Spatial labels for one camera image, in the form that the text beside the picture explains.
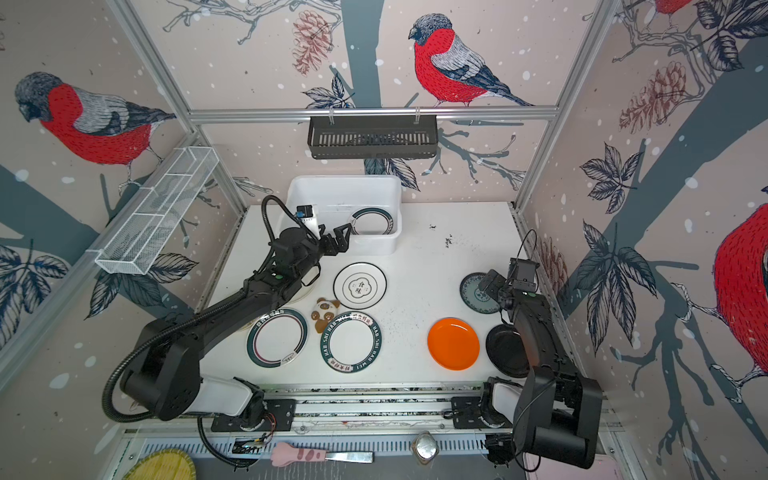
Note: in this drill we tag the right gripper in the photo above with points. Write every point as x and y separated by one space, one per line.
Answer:
495 286

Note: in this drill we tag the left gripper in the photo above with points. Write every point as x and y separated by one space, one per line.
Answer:
341 244

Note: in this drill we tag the blue green patterned plate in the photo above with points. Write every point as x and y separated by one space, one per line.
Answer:
474 298

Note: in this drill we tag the white plate green rim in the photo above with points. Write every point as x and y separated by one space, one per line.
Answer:
372 221
277 338

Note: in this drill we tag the black plate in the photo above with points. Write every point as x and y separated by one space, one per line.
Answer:
506 351

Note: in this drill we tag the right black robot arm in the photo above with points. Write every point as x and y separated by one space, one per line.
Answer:
553 409

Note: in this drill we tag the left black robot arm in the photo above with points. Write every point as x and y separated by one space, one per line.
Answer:
161 377

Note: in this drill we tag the white plastic bin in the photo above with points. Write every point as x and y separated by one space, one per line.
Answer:
336 197

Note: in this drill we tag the cream round plate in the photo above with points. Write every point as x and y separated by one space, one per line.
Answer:
302 293

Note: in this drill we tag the white plate with flower outline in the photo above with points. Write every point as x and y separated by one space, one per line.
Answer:
360 285

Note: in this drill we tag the white plate dark lettered rim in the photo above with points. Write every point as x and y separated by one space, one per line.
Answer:
351 342

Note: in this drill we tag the orange plate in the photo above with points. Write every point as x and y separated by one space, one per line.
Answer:
453 344

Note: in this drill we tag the black hanging basket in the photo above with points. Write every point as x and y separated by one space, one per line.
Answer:
373 137

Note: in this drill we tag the metal cup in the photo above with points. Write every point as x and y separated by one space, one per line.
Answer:
425 448

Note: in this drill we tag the yellow woven mat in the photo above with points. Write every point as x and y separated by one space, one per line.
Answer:
168 464

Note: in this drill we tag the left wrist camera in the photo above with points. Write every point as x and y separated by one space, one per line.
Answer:
306 214

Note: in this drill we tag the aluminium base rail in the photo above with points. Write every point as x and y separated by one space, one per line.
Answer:
378 410

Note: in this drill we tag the white wire mesh shelf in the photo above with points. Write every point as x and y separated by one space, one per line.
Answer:
162 204

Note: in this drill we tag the pink handled scraper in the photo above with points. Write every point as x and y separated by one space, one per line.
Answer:
285 454

